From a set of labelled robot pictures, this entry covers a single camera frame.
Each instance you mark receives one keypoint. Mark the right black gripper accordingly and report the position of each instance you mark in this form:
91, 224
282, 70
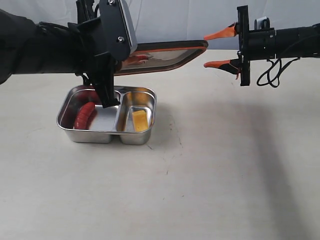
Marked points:
253, 45

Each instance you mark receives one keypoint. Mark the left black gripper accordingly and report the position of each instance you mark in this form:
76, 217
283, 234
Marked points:
98, 66

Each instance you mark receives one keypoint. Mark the dark transparent lid orange seal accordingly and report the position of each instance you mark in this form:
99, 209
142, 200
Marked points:
156, 57

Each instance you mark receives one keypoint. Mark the red toy sausage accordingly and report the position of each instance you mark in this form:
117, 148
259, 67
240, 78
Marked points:
83, 116

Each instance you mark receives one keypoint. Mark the yellow toy cheese wedge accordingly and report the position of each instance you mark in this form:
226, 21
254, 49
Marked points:
140, 121

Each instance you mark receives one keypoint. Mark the stainless steel lunch box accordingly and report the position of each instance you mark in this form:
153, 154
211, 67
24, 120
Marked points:
106, 123

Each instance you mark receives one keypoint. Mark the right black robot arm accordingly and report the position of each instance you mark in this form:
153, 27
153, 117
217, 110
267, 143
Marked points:
278, 47

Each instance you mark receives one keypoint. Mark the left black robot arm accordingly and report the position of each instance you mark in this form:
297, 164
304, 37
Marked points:
27, 47

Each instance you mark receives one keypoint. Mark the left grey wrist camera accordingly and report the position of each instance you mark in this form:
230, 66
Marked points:
118, 28

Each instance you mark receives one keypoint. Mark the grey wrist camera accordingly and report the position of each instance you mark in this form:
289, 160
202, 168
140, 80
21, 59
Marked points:
118, 28
262, 23

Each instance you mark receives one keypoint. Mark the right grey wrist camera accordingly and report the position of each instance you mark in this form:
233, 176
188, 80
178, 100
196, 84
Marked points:
262, 23

